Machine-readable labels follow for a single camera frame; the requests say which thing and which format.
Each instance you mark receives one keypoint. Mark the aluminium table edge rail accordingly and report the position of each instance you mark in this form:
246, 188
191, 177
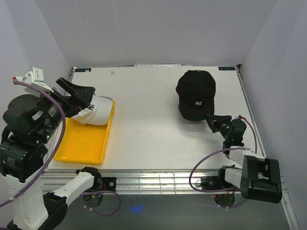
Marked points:
130, 183

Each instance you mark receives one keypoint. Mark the white baseball cap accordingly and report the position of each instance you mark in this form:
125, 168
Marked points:
97, 113

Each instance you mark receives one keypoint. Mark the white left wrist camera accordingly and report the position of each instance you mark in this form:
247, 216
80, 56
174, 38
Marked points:
35, 77

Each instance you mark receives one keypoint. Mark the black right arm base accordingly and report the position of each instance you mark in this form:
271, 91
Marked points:
224, 200

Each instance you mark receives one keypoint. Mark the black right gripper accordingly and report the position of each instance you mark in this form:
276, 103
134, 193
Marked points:
211, 119

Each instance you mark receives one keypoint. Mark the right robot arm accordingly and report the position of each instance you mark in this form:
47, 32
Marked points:
259, 177

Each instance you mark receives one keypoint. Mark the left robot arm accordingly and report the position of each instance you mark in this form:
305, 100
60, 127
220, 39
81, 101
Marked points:
31, 121

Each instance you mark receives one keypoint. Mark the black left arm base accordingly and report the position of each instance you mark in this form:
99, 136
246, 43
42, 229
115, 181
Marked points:
102, 184

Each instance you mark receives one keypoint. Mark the yellow plastic tray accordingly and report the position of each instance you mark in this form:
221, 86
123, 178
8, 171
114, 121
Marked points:
84, 143

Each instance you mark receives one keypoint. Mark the black baseball cap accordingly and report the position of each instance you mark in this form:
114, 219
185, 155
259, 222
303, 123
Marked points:
202, 85

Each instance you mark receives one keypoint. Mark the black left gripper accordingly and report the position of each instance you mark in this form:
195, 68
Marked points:
80, 97

